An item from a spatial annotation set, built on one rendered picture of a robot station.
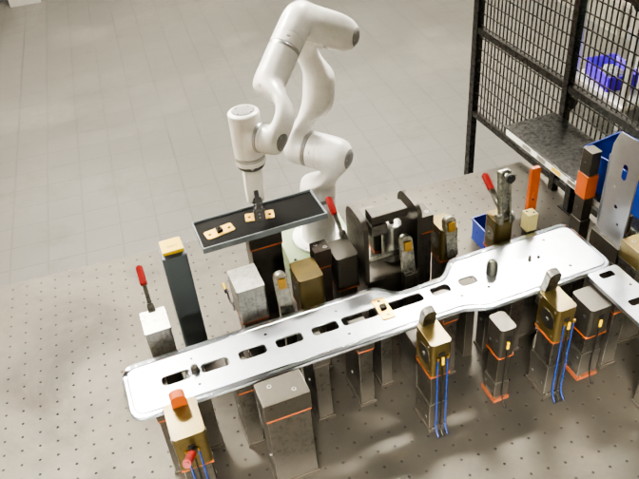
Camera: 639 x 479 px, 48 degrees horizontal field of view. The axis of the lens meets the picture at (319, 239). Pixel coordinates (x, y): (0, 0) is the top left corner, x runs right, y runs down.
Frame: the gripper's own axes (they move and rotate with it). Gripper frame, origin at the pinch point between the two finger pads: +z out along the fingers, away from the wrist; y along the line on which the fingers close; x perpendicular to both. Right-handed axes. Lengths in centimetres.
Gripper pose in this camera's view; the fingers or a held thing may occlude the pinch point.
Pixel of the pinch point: (258, 208)
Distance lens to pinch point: 206.7
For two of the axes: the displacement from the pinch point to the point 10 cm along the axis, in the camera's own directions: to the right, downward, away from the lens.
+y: 1.8, 6.0, -7.8
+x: 9.8, -1.7, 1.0
